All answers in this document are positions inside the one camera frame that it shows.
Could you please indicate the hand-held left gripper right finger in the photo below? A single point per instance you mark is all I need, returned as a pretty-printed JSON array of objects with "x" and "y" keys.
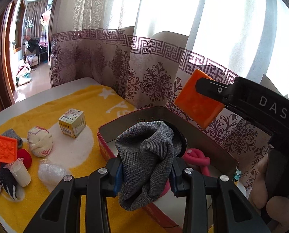
[{"x": 175, "y": 182}]

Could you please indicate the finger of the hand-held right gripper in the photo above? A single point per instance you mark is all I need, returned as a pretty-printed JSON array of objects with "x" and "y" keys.
[{"x": 212, "y": 88}]

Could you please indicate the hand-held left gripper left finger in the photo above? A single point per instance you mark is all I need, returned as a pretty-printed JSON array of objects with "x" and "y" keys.
[{"x": 117, "y": 177}]

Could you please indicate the orange glazed square tile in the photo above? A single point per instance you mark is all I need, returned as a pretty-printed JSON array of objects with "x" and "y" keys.
[{"x": 195, "y": 104}]

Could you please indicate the red tin container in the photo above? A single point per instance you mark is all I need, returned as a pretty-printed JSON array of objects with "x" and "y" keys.
[{"x": 105, "y": 148}]

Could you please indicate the grey knit sock bundle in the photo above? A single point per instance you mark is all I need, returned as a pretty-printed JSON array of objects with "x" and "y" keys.
[{"x": 147, "y": 160}]

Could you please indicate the person's right hand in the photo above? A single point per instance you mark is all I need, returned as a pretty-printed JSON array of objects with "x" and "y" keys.
[{"x": 261, "y": 191}]

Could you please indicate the patterned beige curtain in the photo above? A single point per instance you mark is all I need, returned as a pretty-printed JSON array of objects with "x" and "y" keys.
[{"x": 159, "y": 77}]

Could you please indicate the green binder clip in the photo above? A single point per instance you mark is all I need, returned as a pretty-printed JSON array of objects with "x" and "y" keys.
[{"x": 236, "y": 174}]

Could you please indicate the crumpled clear plastic bag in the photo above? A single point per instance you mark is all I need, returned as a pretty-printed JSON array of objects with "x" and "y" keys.
[{"x": 51, "y": 172}]

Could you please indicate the small yellow white carton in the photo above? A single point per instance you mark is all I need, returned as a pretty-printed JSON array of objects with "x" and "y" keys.
[{"x": 71, "y": 123}]

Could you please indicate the cream sock ball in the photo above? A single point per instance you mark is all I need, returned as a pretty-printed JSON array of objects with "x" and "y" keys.
[{"x": 40, "y": 143}]

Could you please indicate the clear plastic cup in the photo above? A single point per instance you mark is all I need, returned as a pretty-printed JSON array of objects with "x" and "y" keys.
[{"x": 20, "y": 174}]

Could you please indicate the yellow white printed towel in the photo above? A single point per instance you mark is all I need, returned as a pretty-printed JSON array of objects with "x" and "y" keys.
[{"x": 61, "y": 97}]

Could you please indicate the black white fuzzy sock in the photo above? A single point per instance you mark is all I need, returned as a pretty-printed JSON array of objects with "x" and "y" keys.
[{"x": 8, "y": 182}]

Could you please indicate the grey and black sock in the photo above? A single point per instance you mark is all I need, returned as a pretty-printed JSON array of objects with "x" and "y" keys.
[{"x": 13, "y": 133}]

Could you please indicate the orange square embossed mould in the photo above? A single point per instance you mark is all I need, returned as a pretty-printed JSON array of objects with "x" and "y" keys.
[{"x": 7, "y": 149}]

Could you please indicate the white floor bag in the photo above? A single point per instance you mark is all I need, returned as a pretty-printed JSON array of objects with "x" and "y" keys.
[{"x": 23, "y": 75}]

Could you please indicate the coat rack with clothes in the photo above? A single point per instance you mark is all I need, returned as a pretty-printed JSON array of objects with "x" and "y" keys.
[{"x": 31, "y": 43}]

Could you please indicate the pink hanging garment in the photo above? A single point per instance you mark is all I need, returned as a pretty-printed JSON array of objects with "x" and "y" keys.
[{"x": 44, "y": 18}]

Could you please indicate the brown room curtain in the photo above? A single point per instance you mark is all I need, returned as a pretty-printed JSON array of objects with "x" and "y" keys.
[{"x": 36, "y": 12}]

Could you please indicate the wooden door frame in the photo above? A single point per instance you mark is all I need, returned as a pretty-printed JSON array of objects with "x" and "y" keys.
[{"x": 7, "y": 53}]

